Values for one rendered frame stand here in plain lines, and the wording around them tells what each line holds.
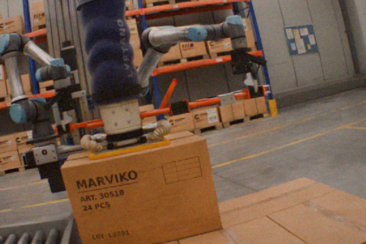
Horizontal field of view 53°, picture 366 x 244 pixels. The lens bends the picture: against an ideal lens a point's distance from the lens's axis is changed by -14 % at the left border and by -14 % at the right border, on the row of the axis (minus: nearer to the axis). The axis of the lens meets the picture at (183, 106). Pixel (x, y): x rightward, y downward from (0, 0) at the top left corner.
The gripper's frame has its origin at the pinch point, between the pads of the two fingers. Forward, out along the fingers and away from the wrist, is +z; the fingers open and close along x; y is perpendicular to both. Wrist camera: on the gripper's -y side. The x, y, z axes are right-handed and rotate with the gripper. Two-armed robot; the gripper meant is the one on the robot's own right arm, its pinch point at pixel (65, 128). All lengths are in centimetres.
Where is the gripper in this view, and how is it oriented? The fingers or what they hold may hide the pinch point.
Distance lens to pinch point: 209.3
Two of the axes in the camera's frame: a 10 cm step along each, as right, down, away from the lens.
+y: 9.7, -2.0, 1.6
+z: 1.9, 9.8, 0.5
